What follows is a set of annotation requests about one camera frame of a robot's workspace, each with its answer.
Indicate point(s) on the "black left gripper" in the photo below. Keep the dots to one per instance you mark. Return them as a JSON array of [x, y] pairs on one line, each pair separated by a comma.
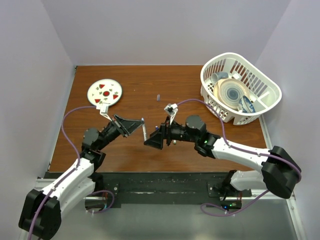
[[116, 124]]

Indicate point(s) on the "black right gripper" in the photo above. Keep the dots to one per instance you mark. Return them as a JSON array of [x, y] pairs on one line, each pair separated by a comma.
[[157, 137]]

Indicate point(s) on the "white blue marker pen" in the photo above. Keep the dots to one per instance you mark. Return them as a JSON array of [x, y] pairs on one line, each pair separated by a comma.
[[144, 131]]

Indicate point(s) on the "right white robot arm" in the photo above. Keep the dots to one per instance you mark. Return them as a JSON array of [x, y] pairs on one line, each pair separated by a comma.
[[271, 169]]

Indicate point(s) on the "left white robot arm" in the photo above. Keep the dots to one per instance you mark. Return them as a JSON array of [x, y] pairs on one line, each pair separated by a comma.
[[43, 210]]

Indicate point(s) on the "white watermelon pattern plate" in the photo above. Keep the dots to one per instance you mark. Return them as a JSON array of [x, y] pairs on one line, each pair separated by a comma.
[[107, 91]]

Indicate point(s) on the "beige stacked plates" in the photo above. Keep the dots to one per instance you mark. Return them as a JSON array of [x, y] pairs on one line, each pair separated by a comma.
[[228, 91]]

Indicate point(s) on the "grey blue cup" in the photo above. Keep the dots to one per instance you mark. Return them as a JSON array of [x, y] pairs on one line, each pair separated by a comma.
[[216, 76]]

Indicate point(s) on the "blue white patterned bowl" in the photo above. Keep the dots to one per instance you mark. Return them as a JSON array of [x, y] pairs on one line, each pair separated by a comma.
[[245, 105]]

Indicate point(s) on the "white plastic dish basket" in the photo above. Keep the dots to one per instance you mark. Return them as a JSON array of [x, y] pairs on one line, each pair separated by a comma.
[[265, 94]]

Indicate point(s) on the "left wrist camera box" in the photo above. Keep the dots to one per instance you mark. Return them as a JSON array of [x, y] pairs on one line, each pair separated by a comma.
[[103, 110]]

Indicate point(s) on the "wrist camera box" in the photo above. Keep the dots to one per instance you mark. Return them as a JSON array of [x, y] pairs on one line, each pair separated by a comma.
[[171, 110], [103, 110]]

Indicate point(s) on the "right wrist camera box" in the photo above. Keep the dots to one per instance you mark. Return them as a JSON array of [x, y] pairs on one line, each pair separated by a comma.
[[171, 110]]

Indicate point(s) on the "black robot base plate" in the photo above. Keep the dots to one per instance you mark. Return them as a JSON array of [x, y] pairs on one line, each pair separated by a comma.
[[164, 188]]

